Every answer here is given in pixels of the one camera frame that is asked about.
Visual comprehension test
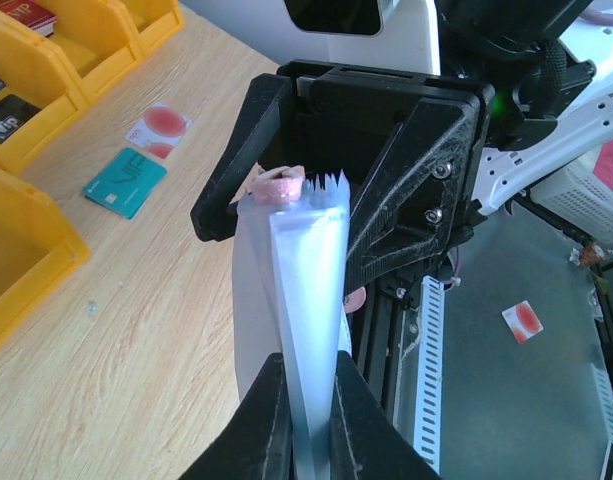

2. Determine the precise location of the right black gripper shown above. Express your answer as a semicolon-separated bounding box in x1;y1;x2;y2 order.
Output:
190;61;494;293

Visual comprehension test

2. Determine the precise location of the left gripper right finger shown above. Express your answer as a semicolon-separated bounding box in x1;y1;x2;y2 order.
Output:
330;351;439;480

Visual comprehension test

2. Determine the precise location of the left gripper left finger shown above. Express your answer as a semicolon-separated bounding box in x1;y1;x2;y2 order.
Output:
181;353;292;479

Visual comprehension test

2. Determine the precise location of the white card with red circles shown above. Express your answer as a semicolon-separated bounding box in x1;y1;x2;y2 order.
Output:
125;102;192;159

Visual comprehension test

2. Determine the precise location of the teal card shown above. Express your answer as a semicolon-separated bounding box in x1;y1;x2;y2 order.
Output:
82;148;167;220

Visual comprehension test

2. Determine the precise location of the white red card on floor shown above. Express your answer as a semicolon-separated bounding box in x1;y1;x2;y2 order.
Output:
501;300;543;344

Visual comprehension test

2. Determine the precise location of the yellow bin with blue cards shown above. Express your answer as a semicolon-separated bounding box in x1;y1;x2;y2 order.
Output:
122;0;185;57

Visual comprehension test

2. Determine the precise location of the yellow bin with red cards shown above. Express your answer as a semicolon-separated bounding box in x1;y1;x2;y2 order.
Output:
35;1;143;106

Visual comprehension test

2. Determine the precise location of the yellow bin with beige cards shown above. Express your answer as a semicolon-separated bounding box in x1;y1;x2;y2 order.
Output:
0;169;91;347

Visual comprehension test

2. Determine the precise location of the yellow bin with black cards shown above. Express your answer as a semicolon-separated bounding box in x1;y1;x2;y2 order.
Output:
0;12;89;175

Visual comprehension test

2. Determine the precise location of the red card stack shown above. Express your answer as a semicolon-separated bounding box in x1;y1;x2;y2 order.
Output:
0;0;57;37

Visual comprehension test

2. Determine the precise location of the white perforated basket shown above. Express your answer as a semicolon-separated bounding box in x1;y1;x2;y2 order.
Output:
530;140;613;243

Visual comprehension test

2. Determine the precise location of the white slotted cable duct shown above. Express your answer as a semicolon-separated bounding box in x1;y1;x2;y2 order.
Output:
413;276;445;475

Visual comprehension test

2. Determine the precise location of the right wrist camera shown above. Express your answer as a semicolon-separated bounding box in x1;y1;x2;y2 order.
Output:
284;0;441;75

